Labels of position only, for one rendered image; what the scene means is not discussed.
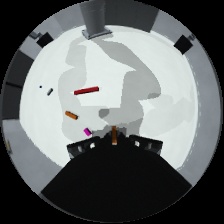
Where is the red rod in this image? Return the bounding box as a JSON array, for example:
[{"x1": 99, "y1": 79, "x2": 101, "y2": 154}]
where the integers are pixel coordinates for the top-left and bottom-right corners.
[{"x1": 74, "y1": 86, "x2": 99, "y2": 95}]

